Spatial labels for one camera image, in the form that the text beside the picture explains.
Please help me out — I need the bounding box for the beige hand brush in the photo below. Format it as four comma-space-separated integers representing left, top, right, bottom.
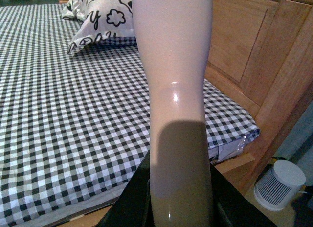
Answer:
132, 0, 213, 227

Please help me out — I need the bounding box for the black white checkered bedsheet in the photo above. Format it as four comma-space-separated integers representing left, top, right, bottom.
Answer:
0, 3, 261, 227

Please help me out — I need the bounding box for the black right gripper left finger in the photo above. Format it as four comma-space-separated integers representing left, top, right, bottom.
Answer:
97, 152, 151, 227

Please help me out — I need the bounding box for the white pillow black print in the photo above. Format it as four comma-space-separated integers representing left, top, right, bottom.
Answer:
60, 0, 136, 55

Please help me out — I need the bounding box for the white cylindrical air purifier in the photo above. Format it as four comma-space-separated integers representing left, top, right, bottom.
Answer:
253, 160, 306, 212

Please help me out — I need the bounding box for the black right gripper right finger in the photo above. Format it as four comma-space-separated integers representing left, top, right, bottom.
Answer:
210, 165, 276, 227

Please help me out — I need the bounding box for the light grey curtain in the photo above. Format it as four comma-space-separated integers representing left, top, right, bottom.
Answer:
273, 104, 313, 185

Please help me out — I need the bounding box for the wooden bed frame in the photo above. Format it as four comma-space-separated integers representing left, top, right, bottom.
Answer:
56, 0, 313, 227

